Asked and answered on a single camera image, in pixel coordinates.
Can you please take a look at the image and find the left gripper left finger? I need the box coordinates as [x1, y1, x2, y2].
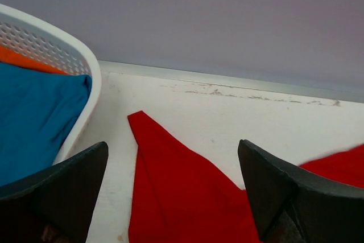
[1, 142, 109, 242]

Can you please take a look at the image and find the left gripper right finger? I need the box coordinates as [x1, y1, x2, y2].
[238, 140, 363, 242]

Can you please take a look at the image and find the red t shirt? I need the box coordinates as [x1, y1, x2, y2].
[128, 112, 363, 242]

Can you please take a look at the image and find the blue t shirt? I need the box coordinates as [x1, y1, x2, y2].
[1, 63, 92, 185]

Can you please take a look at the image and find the orange t shirt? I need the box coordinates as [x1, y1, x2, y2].
[1, 46, 67, 75]

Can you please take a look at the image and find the white plastic laundry basket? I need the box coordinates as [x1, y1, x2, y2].
[1, 4, 102, 164]

